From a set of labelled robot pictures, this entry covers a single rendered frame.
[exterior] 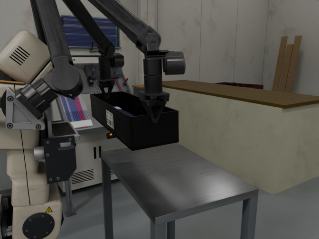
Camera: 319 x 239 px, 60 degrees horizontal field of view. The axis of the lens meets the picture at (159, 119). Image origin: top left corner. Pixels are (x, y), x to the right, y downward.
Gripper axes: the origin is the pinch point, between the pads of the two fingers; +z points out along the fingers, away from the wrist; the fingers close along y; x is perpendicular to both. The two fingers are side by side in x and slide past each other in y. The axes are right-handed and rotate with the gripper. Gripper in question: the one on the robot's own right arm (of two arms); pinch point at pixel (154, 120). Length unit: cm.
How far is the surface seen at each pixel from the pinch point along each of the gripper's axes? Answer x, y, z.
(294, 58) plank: -566, 398, -2
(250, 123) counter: -164, 123, 49
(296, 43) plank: -571, 399, -38
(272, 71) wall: -591, 483, 34
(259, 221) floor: -121, 65, 113
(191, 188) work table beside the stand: -17.5, 5.2, 31.1
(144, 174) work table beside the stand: -6.3, 26.0, 30.6
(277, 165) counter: -168, 92, 84
